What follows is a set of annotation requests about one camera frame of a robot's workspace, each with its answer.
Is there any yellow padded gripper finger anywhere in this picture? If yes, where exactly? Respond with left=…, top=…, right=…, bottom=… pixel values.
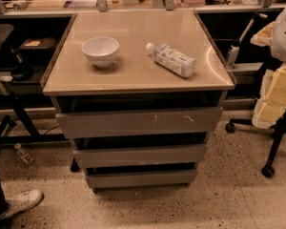
left=252, top=63, right=286, bottom=129

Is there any grey top drawer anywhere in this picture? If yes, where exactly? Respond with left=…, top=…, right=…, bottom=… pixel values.
left=56, top=107, right=222, bottom=138

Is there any grey drawer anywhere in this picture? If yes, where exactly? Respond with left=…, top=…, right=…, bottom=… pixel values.
left=73, top=144, right=207, bottom=168
left=86, top=169, right=197, bottom=189
left=56, top=107, right=222, bottom=138

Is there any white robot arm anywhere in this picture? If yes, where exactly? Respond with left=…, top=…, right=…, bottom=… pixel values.
left=251, top=8, right=286, bottom=129

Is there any grey middle drawer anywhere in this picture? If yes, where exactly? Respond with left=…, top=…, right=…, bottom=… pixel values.
left=73, top=144, right=207, bottom=168

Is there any grey drawer cabinet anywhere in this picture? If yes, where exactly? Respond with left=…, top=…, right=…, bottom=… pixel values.
left=40, top=10, right=237, bottom=195

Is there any grey bottom drawer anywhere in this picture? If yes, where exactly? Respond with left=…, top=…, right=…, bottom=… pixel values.
left=86, top=169, right=197, bottom=189

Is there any black office chair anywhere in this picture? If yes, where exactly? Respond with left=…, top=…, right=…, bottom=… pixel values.
left=223, top=110, right=286, bottom=182

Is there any white plastic bottle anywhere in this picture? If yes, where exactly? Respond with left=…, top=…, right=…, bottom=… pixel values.
left=146, top=43, right=195, bottom=78

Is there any white ceramic bowl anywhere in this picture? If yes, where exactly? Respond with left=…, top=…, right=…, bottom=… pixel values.
left=81, top=36, right=119, bottom=68

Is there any black box with label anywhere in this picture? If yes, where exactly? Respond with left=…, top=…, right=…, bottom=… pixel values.
left=18, top=37, right=57, bottom=52

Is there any black joystick device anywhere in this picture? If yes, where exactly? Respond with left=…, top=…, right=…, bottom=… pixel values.
left=10, top=48, right=33, bottom=81

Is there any plastic bottle on floor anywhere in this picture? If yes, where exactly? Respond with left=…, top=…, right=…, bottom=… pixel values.
left=14, top=143, right=34, bottom=165

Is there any white sneaker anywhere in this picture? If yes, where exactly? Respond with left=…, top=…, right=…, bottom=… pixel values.
left=0, top=189, right=43, bottom=220

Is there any black desk frame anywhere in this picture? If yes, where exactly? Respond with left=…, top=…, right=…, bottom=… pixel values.
left=0, top=74, right=70, bottom=155

